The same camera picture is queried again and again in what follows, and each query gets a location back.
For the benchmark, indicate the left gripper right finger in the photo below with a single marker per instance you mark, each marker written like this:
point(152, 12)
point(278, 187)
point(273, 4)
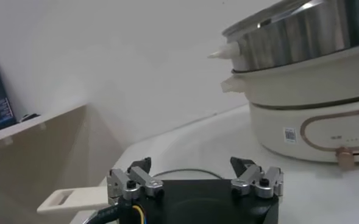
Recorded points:
point(252, 179)

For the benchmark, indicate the small black device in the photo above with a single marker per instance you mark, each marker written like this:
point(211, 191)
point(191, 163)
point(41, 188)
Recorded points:
point(29, 117)

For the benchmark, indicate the white electric cooker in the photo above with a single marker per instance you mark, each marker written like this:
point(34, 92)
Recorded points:
point(313, 121)

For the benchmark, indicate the stainless steel steamer basket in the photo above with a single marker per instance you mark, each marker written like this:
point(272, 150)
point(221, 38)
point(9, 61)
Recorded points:
point(295, 45)

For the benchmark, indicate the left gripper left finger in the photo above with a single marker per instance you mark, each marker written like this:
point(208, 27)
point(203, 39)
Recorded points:
point(139, 181)

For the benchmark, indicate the white side table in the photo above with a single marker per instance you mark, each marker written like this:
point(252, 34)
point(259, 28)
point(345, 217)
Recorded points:
point(30, 124)

